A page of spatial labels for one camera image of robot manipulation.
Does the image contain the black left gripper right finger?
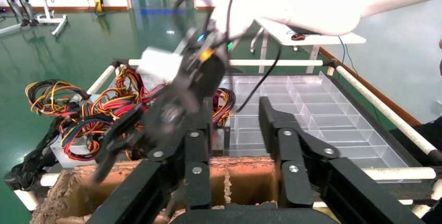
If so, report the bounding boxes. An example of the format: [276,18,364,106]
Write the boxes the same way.
[259,96,425,224]

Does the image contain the black stand legs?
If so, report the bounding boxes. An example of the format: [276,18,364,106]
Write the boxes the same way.
[0,0,35,28]

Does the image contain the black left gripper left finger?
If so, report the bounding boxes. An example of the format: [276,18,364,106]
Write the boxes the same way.
[86,97,212,224]

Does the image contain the black bulky object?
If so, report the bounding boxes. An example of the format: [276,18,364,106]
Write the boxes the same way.
[389,116,442,168]

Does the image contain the brown cardboard divider box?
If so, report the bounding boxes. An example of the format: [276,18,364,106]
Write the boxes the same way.
[30,156,280,224]

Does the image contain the power supply, red-yellow cable loop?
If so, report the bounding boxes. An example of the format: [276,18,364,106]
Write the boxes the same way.
[90,65,166,114]

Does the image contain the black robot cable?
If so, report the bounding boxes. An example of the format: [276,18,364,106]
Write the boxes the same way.
[225,0,291,42]
[236,46,282,114]

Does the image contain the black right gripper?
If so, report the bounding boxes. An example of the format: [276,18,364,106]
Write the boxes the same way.
[103,31,230,148]

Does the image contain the power supply, black sleeved cable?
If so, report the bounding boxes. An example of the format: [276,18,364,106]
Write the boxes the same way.
[5,94,101,192]

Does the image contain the white tube cart frame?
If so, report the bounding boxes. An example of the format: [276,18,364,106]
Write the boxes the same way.
[14,58,442,220]

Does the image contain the power supply, looped purple-yellow bundle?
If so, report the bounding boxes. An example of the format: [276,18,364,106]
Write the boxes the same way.
[211,88,238,156]

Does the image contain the power supply, pink-red cable bundle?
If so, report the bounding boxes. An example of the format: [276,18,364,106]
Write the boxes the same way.
[60,110,146,163]

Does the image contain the white floor stand frame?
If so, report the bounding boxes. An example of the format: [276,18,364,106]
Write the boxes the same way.
[0,0,68,37]

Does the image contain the clear plastic compartment tray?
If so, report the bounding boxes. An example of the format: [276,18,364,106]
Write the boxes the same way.
[214,71,420,183]

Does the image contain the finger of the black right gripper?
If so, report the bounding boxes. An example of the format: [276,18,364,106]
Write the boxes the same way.
[94,136,122,184]

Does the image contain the white desk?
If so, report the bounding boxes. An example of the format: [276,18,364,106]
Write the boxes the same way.
[250,19,367,74]

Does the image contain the power supply, yellow-black cable loop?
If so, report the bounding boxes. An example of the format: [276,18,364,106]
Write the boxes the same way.
[24,79,91,117]

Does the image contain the blue hanging cable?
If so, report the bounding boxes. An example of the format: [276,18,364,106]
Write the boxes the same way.
[337,36,359,77]

